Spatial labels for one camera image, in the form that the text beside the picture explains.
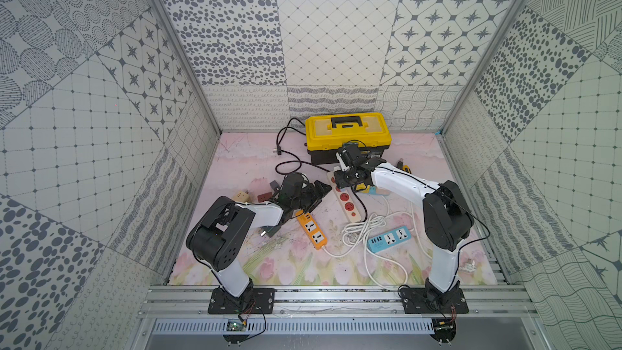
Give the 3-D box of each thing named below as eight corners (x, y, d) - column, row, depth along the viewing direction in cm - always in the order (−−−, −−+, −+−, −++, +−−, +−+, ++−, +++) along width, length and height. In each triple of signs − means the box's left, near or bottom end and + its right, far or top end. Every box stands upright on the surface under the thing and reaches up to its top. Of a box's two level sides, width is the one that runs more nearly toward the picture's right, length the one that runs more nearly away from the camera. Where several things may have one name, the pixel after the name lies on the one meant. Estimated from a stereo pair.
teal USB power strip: (371, 254, 84) (373, 251, 82) (366, 241, 87) (367, 239, 85) (411, 238, 88) (413, 236, 86) (405, 227, 91) (407, 225, 89)
